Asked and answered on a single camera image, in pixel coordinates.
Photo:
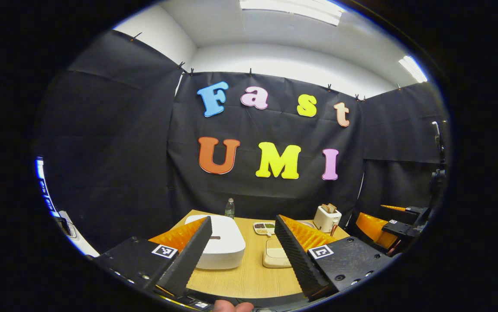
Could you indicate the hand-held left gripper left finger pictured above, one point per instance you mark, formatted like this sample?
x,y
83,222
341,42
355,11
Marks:
x,y
188,255

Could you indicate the short ceiling light panel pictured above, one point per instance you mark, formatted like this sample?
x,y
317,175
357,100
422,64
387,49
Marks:
x,y
413,69

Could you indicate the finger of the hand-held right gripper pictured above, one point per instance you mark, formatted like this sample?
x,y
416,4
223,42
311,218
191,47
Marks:
x,y
405,210
374,229

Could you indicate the computer monitor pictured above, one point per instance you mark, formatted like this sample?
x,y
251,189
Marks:
x,y
50,203

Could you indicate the black backdrop cloth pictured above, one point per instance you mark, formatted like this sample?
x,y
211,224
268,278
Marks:
x,y
145,151

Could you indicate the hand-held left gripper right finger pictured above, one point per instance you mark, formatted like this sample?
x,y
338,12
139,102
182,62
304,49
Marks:
x,y
299,260

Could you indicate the long ceiling light panel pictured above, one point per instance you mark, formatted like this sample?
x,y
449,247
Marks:
x,y
292,9

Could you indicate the dark desktop device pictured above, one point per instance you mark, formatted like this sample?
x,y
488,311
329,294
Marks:
x,y
68,227

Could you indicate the white divided dish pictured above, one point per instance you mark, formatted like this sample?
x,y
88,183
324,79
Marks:
x,y
264,229

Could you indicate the clear water bottle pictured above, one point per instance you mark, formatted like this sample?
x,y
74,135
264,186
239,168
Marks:
x,y
230,210

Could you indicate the white desk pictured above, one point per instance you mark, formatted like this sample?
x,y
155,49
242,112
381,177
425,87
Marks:
x,y
84,247

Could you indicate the white rice cooker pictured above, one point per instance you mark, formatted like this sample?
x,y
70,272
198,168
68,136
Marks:
x,y
225,242

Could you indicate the clear container of rice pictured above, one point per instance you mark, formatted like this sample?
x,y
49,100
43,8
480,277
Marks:
x,y
275,255

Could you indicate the white toaster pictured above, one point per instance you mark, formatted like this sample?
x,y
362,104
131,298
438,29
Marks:
x,y
324,221

